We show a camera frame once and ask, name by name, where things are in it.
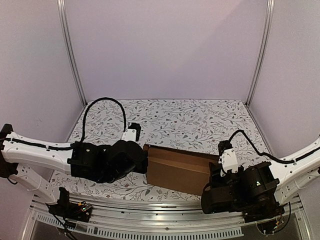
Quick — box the brown cardboard box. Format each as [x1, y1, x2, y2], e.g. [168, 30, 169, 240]
[143, 144, 219, 196]

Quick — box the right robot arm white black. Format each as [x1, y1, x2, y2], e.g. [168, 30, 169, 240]
[201, 139, 320, 222]

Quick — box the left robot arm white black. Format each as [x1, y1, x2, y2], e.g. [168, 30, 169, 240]
[0, 123, 148, 217]

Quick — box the floral patterned table mat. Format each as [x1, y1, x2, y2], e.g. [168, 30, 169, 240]
[50, 99, 267, 202]

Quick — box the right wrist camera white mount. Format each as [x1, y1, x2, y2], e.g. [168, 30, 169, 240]
[218, 140, 238, 177]

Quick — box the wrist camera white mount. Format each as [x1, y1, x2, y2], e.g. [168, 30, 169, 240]
[218, 140, 238, 177]
[121, 122, 142, 142]

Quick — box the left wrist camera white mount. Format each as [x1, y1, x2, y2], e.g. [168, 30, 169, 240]
[121, 122, 142, 142]

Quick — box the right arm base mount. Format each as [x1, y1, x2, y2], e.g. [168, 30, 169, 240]
[242, 200, 285, 236]

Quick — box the aluminium front rail base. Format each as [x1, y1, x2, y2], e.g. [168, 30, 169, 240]
[23, 192, 310, 240]

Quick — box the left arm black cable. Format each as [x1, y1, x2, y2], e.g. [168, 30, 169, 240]
[79, 97, 127, 143]

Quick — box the left aluminium frame post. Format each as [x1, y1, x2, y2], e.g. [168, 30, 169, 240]
[56, 0, 87, 106]

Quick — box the aluminium frame post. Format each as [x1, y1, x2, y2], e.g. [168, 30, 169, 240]
[245, 0, 275, 108]
[56, 0, 87, 106]

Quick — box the right aluminium frame post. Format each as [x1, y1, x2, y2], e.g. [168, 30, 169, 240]
[245, 0, 275, 108]

